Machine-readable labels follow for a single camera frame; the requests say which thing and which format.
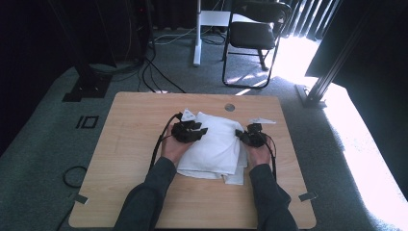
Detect white desk leg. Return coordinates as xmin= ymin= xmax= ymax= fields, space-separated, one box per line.
xmin=192 ymin=0 xmax=254 ymax=67

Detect white floor cable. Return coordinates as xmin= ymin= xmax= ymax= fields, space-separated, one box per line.
xmin=153 ymin=27 xmax=198 ymax=46

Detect person's right hand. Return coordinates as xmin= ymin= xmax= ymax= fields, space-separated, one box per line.
xmin=248 ymin=141 xmax=273 ymax=169

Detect right hand-held gripper cable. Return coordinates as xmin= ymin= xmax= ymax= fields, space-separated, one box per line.
xmin=264 ymin=133 xmax=277 ymax=181

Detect aluminium profile stand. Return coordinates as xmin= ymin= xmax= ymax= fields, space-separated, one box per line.
xmin=294 ymin=0 xmax=379 ymax=109

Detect hand-held gripper cable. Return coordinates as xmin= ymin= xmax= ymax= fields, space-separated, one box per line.
xmin=264 ymin=133 xmax=277 ymax=181
xmin=148 ymin=113 xmax=183 ymax=171

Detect black metal stand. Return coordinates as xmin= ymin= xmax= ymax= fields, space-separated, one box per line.
xmin=47 ymin=0 xmax=114 ymax=103

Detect white skirt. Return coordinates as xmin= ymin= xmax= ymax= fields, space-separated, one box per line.
xmin=176 ymin=111 xmax=248 ymax=186

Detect person's left hand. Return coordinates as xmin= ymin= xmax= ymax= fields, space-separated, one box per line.
xmin=161 ymin=124 xmax=193 ymax=167

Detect black cable loop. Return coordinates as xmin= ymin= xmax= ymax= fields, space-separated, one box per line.
xmin=56 ymin=166 xmax=89 ymax=231

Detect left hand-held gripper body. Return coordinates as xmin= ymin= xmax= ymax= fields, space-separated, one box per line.
xmin=171 ymin=109 xmax=197 ymax=143

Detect black folding chair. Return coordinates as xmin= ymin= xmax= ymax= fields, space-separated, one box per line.
xmin=221 ymin=0 xmax=293 ymax=90

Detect dark curtain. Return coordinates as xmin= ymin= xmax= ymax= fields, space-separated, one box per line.
xmin=306 ymin=0 xmax=408 ymax=200
xmin=0 ymin=0 xmax=78 ymax=158

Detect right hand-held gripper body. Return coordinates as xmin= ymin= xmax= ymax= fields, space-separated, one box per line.
xmin=246 ymin=116 xmax=277 ymax=148

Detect vertical blinds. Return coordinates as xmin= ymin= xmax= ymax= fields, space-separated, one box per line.
xmin=282 ymin=0 xmax=341 ymax=41

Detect black floor cables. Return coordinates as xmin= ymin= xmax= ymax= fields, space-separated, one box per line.
xmin=138 ymin=0 xmax=187 ymax=94

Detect left hand-held gripper cable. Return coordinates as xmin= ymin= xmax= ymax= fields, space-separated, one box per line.
xmin=148 ymin=113 xmax=183 ymax=171

